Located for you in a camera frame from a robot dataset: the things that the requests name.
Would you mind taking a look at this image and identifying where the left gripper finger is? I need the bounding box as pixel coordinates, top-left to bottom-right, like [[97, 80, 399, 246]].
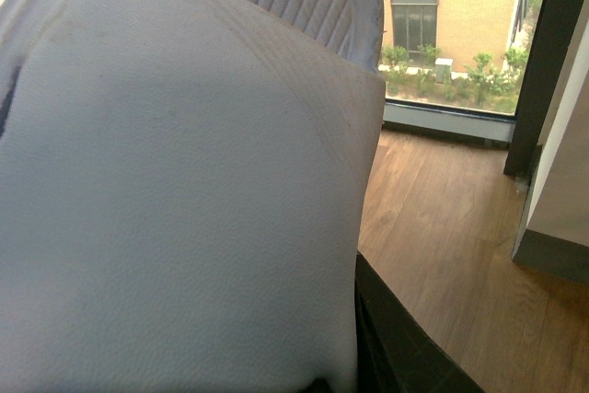
[[355, 254, 482, 393]]

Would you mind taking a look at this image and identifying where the light blue slipper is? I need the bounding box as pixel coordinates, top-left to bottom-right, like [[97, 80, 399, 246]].
[[1, 0, 385, 392]]

